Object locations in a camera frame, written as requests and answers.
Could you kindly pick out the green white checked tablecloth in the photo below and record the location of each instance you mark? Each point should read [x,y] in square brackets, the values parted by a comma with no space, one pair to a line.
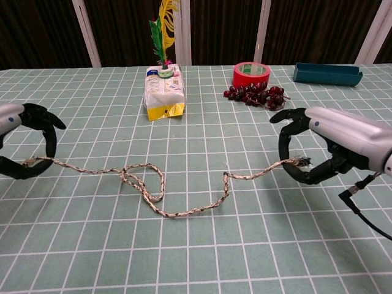
[214,251]

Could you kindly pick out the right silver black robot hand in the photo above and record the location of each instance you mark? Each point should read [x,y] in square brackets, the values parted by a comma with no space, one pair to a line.
[352,131]

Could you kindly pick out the yellow green feather shuttlecock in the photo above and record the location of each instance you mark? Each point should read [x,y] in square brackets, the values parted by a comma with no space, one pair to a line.
[167,36]

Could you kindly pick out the white frame post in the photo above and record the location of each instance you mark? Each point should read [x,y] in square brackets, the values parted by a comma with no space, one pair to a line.
[183,46]
[260,36]
[370,36]
[87,39]

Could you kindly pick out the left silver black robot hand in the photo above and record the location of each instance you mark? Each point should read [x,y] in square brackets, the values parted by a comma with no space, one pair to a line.
[50,144]

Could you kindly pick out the teal open box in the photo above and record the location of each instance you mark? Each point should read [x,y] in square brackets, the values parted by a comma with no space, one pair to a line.
[324,78]

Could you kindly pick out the red tape roll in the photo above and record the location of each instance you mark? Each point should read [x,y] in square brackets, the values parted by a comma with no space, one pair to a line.
[237,78]

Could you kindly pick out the dark red grape bunch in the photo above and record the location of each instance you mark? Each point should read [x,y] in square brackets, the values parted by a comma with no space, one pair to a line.
[248,93]

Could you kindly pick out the white yellow snack bag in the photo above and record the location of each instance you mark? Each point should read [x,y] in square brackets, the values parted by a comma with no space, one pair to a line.
[162,98]

